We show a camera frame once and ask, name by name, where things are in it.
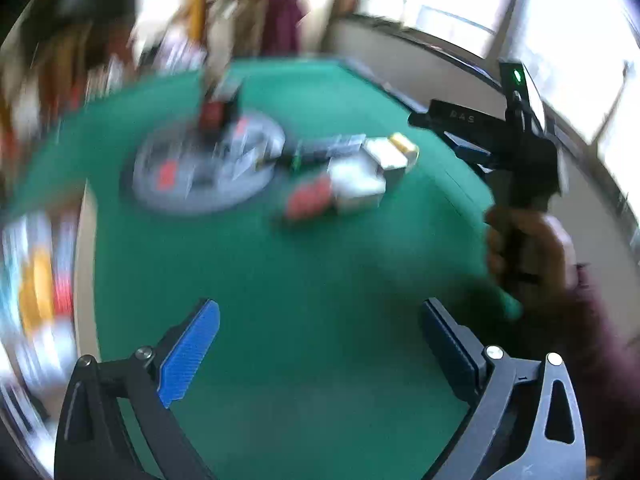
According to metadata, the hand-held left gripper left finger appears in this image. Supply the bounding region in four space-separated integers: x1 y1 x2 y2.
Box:
54 297 221 480

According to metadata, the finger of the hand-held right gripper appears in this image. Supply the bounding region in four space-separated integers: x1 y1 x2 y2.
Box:
407 100 508 133
442 130 508 176

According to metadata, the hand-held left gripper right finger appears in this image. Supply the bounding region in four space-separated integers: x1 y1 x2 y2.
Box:
420 297 587 480

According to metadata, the yellow white small box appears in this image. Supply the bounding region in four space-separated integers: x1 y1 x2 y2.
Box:
362 132 421 186

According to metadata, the white charger plug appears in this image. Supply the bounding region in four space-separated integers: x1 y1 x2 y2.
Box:
327 157 388 211

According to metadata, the black box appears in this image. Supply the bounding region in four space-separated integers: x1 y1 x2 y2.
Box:
285 135 366 166

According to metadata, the cardboard box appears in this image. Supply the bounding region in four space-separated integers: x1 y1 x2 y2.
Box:
0 180 98 466

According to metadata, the pink red packet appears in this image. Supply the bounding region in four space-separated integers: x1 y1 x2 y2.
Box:
280 180 333 223

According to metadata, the person's right forearm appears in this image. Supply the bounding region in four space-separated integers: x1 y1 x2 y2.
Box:
515 262 640 466

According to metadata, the person's right hand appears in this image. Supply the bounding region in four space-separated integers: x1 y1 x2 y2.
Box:
484 206 583 313

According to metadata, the round grey table control panel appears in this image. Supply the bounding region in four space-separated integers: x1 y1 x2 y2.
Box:
120 110 286 216

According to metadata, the purple garment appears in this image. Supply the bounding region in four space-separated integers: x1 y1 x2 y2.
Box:
260 0 307 57

